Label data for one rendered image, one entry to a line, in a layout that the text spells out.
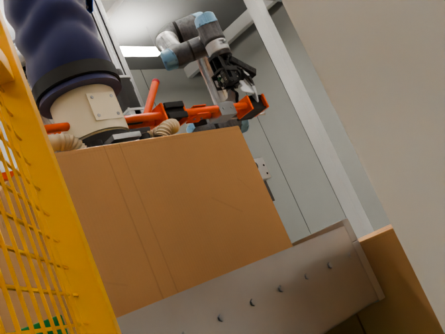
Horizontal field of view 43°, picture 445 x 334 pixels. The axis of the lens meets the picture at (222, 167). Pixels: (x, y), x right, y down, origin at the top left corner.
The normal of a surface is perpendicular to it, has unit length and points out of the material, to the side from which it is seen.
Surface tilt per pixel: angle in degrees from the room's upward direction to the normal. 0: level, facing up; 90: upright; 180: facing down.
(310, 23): 90
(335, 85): 90
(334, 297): 90
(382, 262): 90
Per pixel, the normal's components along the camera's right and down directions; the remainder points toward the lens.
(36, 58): -0.55, -0.22
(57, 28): -0.14, -0.42
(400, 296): -0.68, 0.14
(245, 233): 0.60, -0.41
